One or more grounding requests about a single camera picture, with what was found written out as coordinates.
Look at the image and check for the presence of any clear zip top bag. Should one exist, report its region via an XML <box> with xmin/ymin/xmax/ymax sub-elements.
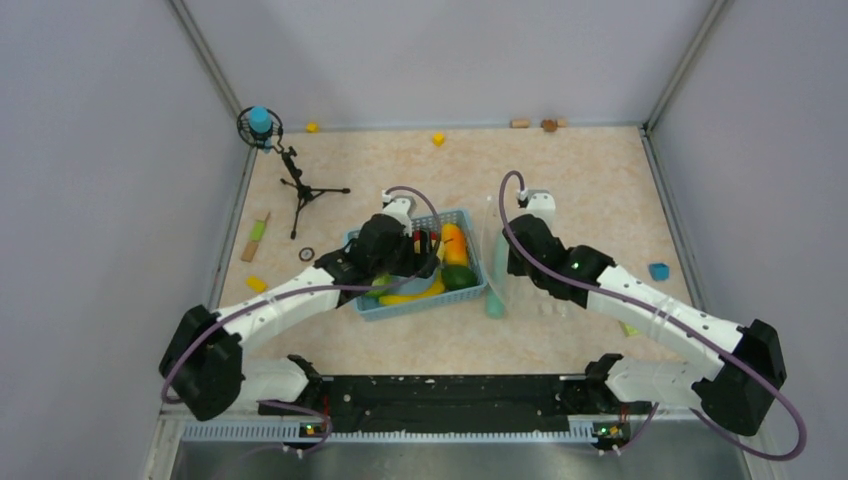
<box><xmin>477</xmin><ymin>196</ymin><xmax>571</xmax><ymax>320</ymax></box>

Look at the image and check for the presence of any light blue plastic basket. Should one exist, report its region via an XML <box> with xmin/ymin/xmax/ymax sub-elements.
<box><xmin>351</xmin><ymin>208</ymin><xmax>488</xmax><ymax>321</ymax></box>

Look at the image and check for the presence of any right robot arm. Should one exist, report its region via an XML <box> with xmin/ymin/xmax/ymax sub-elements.
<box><xmin>502</xmin><ymin>213</ymin><xmax>787</xmax><ymax>437</ymax></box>

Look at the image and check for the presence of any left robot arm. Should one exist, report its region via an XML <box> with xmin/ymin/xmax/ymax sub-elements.
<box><xmin>158</xmin><ymin>214</ymin><xmax>440</xmax><ymax>421</ymax></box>

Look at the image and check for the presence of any yellow banana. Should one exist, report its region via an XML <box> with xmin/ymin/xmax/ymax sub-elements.
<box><xmin>378</xmin><ymin>273</ymin><xmax>446</xmax><ymax>306</ymax></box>

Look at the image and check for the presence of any orange yellow mango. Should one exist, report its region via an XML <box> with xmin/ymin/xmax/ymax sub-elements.
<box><xmin>441</xmin><ymin>223</ymin><xmax>470</xmax><ymax>267</ymax></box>

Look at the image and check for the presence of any green lime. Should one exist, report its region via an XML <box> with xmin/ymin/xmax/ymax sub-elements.
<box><xmin>441</xmin><ymin>265</ymin><xmax>479</xmax><ymax>291</ymax></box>

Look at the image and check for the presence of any green wooden stick toy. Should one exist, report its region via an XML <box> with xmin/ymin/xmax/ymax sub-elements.
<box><xmin>240</xmin><ymin>210</ymin><xmax>271</xmax><ymax>263</ymax></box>

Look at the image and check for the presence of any blue small block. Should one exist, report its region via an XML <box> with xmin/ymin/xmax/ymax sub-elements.
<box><xmin>648</xmin><ymin>262</ymin><xmax>671</xmax><ymax>282</ymax></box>

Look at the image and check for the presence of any yellow block left side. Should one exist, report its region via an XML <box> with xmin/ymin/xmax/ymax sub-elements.
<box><xmin>245</xmin><ymin>275</ymin><xmax>268</xmax><ymax>293</ymax></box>

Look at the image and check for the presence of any light green block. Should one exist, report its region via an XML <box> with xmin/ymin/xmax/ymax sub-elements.
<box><xmin>619</xmin><ymin>322</ymin><xmax>640</xmax><ymax>337</ymax></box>

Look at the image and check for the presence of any blue microphone on tripod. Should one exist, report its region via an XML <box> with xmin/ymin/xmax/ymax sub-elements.
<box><xmin>236</xmin><ymin>106</ymin><xmax>351</xmax><ymax>240</ymax></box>

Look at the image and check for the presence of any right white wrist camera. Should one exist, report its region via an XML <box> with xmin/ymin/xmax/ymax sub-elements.
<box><xmin>516</xmin><ymin>189</ymin><xmax>556</xmax><ymax>228</ymax></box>

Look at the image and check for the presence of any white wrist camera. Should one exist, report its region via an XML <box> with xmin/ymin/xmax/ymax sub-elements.
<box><xmin>381</xmin><ymin>190</ymin><xmax>416</xmax><ymax>237</ymax></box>
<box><xmin>516</xmin><ymin>189</ymin><xmax>556</xmax><ymax>228</ymax></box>

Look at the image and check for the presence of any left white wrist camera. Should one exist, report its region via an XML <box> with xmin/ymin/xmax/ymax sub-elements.
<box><xmin>381</xmin><ymin>190</ymin><xmax>416</xmax><ymax>237</ymax></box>

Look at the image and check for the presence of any brown nut at wall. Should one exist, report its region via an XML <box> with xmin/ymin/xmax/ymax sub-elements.
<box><xmin>540</xmin><ymin>119</ymin><xmax>559</xmax><ymax>133</ymax></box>

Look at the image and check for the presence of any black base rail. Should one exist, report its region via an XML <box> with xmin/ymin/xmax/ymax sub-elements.
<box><xmin>296</xmin><ymin>374</ymin><xmax>629</xmax><ymax>434</ymax></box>

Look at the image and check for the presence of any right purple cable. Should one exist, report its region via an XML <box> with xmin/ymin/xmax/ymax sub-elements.
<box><xmin>498</xmin><ymin>170</ymin><xmax>808</xmax><ymax>463</ymax></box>

